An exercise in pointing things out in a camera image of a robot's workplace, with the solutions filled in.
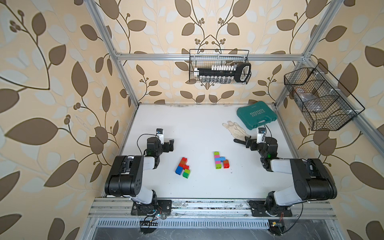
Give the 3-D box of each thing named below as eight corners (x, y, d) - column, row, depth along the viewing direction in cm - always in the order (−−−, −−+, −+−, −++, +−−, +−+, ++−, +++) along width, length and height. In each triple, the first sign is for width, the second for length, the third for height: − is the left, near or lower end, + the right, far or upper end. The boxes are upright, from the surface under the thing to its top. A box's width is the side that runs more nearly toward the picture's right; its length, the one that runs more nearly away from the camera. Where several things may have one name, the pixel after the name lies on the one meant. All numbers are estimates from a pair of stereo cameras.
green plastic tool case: (248, 130, 106) (250, 126, 102) (235, 113, 118) (236, 108, 113) (276, 121, 112) (279, 116, 108) (261, 105, 123) (263, 100, 119)
